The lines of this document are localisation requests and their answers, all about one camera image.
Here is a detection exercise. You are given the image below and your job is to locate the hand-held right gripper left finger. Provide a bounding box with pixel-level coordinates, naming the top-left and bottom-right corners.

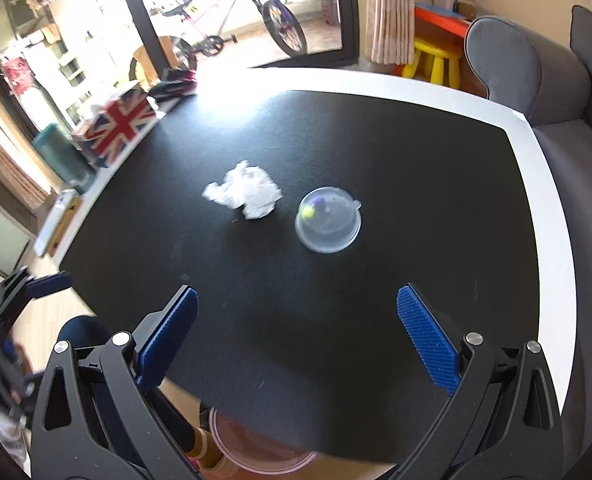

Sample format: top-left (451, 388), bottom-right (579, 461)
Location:
top-left (28, 285), bottom-right (202, 480)

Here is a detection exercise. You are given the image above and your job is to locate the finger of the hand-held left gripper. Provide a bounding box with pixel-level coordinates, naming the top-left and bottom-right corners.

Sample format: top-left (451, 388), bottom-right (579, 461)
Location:
top-left (0, 266), bottom-right (73, 333)

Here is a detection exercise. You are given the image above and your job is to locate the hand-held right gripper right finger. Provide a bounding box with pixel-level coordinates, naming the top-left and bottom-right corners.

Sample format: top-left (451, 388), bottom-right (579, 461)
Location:
top-left (391, 282), bottom-right (564, 480)

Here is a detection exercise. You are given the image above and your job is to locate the pink plastic bin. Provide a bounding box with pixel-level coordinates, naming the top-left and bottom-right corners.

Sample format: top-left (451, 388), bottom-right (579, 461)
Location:
top-left (208, 407), bottom-right (322, 476)

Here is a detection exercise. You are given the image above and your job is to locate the clear plastic capsule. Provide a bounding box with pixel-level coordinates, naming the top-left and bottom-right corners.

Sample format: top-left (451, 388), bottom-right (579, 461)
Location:
top-left (295, 186), bottom-right (363, 254)

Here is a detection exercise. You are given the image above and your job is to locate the white tissue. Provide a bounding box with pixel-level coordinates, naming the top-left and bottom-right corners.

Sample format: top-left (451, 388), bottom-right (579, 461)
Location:
top-left (202, 160), bottom-right (283, 220)

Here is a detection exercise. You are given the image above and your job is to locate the white rectangular device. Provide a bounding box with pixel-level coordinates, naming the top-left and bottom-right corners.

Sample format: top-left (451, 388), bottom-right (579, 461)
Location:
top-left (32, 189), bottom-right (84, 258)

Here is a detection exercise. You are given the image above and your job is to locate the striped sock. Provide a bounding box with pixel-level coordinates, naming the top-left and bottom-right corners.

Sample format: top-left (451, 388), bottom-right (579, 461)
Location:
top-left (183, 402), bottom-right (237, 476)

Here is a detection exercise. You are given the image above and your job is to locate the teal container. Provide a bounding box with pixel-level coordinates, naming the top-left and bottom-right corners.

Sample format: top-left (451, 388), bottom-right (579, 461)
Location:
top-left (32, 122), bottom-right (97, 195)

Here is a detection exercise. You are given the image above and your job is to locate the brown striped curtain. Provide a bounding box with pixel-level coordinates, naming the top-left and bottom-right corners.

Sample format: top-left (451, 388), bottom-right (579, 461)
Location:
top-left (0, 95), bottom-right (52, 211)

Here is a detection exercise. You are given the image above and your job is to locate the flag print tissue box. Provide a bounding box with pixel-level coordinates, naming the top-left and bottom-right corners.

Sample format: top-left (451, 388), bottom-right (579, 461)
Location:
top-left (71, 82), bottom-right (159, 168)

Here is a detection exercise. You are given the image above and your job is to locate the white storage shelf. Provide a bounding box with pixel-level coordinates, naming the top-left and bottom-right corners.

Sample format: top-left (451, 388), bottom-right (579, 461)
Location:
top-left (21, 10), bottom-right (107, 126)

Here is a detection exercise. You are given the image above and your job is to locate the grey sofa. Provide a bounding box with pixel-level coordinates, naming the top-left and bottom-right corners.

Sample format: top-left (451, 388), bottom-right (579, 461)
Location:
top-left (463, 5), bottom-right (592, 461)

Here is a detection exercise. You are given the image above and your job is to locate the black red bag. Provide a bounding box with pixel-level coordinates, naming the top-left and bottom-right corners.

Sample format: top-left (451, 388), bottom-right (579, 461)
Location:
top-left (147, 66), bottom-right (199, 105)

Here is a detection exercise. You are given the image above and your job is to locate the yellow plastic stool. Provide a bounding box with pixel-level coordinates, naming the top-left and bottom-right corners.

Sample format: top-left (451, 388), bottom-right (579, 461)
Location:
top-left (401, 37), bottom-right (463, 90)

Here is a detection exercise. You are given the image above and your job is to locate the orange desk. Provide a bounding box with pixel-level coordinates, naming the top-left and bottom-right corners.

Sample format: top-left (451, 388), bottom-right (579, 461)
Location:
top-left (401, 5), bottom-right (474, 78)

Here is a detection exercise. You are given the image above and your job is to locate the beige patterned curtain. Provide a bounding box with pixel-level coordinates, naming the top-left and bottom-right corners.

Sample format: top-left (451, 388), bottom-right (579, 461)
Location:
top-left (366, 0), bottom-right (417, 66)

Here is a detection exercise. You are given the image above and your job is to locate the pink white bicycle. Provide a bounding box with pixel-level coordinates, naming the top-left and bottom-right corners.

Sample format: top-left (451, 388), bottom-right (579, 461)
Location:
top-left (128, 0), bottom-right (309, 83)

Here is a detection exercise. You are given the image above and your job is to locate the clear storage box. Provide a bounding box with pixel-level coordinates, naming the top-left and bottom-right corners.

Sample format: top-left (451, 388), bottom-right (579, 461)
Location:
top-left (432, 0), bottom-right (477, 16)

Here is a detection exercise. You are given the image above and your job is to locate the pink basket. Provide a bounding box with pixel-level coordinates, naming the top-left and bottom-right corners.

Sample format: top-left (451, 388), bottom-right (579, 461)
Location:
top-left (318, 0), bottom-right (341, 27)

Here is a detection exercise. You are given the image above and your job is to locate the black sliding door frame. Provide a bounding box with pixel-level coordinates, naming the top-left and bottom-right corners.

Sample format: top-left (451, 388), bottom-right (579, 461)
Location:
top-left (123, 0), bottom-right (189, 71)
top-left (248, 0), bottom-right (362, 68)

